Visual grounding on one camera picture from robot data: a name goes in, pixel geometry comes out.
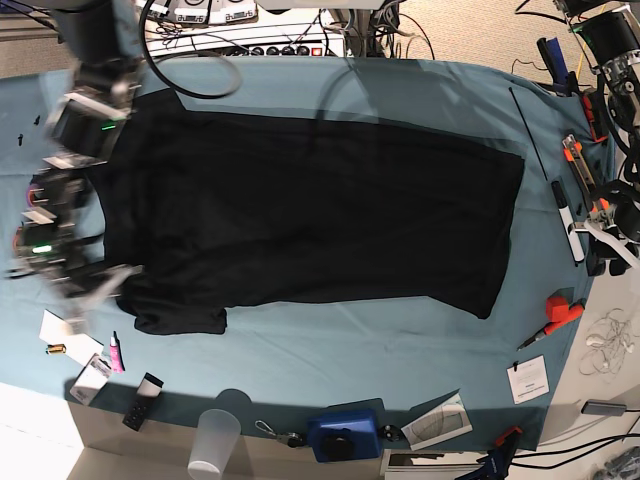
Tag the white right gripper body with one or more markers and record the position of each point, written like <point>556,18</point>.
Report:
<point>86,289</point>

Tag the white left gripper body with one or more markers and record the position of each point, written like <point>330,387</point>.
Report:
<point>600,225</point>

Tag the black printed t-shirt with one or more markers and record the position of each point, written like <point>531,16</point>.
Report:
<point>227,210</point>

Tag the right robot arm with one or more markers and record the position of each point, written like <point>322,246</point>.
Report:
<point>84,126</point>

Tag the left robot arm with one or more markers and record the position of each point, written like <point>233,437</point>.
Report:
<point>613,39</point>

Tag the white black marker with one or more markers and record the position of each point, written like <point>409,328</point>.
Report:
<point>567,221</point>

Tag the white paper sheet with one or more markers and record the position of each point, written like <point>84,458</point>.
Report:
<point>80,347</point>

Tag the small brass battery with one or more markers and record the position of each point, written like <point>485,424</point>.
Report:
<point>56,349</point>

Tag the pink glue tube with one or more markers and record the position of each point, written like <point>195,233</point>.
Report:
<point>117,364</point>

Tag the white packaged card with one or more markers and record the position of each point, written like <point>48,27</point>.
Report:
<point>93,377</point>

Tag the orange black utility knife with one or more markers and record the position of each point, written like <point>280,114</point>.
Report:
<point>584,178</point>

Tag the orange plastic block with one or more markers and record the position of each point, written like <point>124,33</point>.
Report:
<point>563,307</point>

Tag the purple tape roll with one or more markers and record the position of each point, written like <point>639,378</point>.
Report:
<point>34,195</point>

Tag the black white remote control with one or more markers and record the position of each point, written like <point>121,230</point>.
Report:
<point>145,397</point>

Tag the red black tool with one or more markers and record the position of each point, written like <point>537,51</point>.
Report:
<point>594,116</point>

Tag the black zip tie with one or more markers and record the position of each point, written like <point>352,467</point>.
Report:
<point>529,133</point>

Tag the white printed card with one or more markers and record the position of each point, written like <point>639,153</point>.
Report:
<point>528,380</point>

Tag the clear plastic cup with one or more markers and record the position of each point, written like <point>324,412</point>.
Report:
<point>216,435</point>

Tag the metal carabiner clip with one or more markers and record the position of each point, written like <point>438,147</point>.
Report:
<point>289,439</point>

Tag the teal table cloth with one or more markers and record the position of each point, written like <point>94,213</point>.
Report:
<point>284,362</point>

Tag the blue box device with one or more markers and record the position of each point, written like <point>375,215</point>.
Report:
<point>344,436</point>

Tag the white power strip red light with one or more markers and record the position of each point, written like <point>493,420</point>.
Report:
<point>277,40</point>

